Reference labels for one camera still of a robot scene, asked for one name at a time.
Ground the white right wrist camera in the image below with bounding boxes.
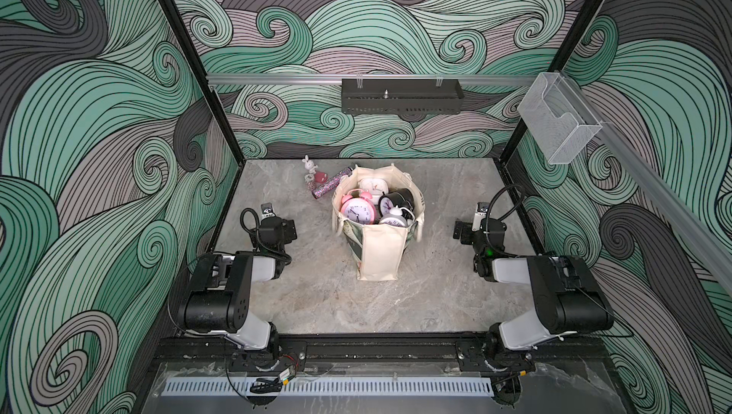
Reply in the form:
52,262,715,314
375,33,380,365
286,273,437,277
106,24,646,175
472,202,489,232

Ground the small black twin-bell clock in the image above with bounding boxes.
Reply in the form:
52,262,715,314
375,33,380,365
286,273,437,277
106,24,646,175
379,188,415,216

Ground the black perforated wall shelf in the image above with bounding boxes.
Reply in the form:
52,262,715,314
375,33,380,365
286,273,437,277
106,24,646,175
340,80,465,117

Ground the aluminium right rail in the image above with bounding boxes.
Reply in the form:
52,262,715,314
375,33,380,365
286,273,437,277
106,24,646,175
571,80,731,290

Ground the cream floral canvas bag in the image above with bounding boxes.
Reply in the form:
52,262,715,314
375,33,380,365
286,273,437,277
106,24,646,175
332,165,425,282

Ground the light blue square clock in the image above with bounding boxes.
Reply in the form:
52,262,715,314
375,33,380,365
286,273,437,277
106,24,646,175
358,178,389,198

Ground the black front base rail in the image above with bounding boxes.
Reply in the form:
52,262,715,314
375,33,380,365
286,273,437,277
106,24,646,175
154,332,608,375

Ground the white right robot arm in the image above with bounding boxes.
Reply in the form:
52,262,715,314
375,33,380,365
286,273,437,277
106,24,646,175
453,217,615,352

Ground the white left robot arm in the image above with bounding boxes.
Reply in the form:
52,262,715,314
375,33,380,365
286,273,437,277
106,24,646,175
170,204,297,360

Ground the white slotted cable duct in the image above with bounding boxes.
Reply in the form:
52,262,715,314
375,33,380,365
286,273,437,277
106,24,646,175
160,376,494,398

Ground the clear plastic wall holder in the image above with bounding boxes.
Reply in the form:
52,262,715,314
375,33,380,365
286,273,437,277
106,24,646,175
518,72,602,165

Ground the aluminium back rail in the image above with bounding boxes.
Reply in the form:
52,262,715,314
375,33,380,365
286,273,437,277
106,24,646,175
206,73,538,86

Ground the pink twin-bell alarm clock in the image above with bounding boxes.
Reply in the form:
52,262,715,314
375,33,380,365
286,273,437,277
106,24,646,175
339,188,377,225

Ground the small white round clock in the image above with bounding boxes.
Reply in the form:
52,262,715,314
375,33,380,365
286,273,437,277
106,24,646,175
379,206,415,228

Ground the aluminium rail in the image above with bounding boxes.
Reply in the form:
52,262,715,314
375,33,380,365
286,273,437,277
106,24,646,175
206,73,538,86
571,80,731,290

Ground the white bunny figurine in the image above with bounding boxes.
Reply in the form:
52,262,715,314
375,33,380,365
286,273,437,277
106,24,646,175
302,156,328,185

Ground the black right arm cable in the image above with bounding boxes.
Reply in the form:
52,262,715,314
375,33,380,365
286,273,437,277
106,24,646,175
484,183,527,255

